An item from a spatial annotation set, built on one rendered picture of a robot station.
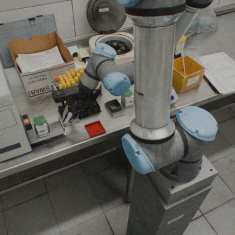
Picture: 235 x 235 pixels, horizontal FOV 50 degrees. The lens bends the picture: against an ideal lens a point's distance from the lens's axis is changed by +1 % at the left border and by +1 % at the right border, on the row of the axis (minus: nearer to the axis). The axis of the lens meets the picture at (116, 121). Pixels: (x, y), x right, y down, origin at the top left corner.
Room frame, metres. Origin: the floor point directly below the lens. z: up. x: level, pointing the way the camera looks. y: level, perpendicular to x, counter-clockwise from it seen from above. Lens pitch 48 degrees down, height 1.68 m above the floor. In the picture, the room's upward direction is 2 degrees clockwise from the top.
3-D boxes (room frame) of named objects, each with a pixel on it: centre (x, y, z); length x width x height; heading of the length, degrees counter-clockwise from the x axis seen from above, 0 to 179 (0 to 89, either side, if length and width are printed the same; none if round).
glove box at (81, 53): (1.09, 0.19, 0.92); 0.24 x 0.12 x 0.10; 27
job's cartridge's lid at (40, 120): (0.62, 0.28, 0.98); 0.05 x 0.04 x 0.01; 27
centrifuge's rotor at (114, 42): (1.15, 0.02, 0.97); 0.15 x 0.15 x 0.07
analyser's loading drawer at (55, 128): (0.61, 0.30, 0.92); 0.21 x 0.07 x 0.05; 117
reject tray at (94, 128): (0.68, 0.09, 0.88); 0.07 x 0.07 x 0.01; 27
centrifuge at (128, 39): (1.13, 0.01, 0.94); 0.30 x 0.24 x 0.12; 18
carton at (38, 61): (1.02, 0.36, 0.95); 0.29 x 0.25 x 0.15; 27
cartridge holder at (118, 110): (0.80, 0.01, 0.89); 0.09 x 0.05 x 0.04; 28
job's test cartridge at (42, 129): (0.62, 0.28, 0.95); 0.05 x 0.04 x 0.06; 27
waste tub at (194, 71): (1.01, -0.32, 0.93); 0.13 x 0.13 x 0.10; 32
